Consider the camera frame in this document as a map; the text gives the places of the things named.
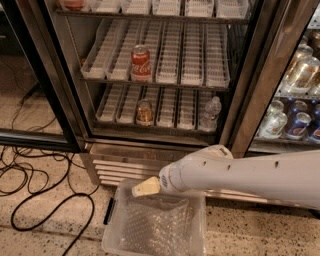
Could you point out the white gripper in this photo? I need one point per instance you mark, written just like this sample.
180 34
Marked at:
167 180

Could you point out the orange soda can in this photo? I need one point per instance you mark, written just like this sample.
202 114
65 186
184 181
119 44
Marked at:
144 113

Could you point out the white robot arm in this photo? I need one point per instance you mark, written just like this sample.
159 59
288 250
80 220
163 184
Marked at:
290 177

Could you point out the stainless steel fridge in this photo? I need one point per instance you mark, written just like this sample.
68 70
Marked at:
114 150

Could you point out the red coca-cola can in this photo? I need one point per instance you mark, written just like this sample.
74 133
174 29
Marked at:
141 67

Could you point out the silver green can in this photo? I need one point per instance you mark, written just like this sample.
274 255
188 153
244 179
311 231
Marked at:
274 121

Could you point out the open glass fridge door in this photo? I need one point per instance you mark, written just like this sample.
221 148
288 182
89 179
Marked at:
37 106

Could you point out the closed glass fridge door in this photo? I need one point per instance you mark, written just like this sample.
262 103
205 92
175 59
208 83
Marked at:
287 32

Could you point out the blue pepsi can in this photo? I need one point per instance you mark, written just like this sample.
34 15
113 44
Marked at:
297 125

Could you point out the silver gold can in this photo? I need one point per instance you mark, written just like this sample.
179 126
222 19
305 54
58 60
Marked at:
298 80

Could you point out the red item top shelf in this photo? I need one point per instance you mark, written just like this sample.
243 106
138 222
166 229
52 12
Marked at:
73 5

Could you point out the clear plastic storage bin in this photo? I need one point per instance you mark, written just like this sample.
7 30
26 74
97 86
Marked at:
117 215

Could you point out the bubble wrap sheet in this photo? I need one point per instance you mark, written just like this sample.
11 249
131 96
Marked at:
157 226

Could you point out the clear plastic water bottle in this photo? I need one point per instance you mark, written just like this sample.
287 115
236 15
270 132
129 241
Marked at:
210 114

